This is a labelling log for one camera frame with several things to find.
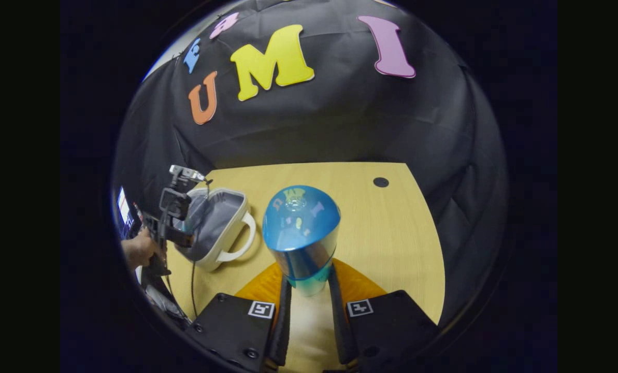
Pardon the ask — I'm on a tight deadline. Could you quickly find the computer monitor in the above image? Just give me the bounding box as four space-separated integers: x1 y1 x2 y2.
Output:
116 186 133 228

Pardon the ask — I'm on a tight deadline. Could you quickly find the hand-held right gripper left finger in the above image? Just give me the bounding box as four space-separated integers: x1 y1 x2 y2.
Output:
191 261 294 373

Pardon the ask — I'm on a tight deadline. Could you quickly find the black backdrop cloth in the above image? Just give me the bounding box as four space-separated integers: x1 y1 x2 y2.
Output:
113 0 508 327

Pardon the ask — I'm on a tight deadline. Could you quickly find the white suitcase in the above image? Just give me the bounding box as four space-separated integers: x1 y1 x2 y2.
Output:
177 186 256 272

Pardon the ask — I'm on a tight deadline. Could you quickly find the blue capped clear bottle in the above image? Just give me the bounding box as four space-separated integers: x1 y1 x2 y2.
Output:
262 185 341 363

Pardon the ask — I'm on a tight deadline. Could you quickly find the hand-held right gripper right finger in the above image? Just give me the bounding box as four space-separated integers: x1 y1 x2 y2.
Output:
328 258 440 373

